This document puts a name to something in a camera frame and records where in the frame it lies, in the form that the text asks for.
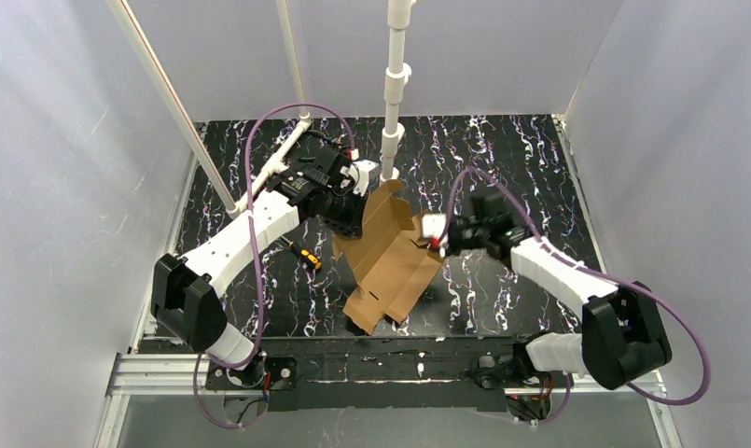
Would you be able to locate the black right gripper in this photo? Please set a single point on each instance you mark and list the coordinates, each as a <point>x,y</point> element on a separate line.
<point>452,235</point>

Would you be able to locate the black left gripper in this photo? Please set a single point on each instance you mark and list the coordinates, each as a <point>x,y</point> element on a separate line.
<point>348,221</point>

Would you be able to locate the brown cardboard box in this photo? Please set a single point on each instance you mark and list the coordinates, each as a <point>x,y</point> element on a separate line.
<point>390,262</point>

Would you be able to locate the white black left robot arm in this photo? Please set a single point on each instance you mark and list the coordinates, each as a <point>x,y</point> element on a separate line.
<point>187,289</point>

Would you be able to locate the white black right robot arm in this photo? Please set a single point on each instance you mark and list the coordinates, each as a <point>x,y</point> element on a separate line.
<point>621,334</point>

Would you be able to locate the yellow black screwdriver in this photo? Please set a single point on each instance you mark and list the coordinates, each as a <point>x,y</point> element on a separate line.
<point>306,257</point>

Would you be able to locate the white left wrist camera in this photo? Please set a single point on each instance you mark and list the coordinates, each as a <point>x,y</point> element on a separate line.
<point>359,177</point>

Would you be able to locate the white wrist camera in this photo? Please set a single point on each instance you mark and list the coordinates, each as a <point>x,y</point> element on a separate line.
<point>359,177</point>
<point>432,229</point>

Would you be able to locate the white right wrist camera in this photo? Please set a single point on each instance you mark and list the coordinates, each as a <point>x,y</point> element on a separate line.
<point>432,229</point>

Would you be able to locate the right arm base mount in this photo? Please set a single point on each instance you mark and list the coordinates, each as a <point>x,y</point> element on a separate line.
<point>507,370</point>

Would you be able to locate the white PVC pipe frame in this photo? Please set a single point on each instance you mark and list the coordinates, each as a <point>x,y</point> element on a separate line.
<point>397,75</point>

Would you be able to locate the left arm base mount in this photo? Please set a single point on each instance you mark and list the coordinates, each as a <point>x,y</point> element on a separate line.
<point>269,373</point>

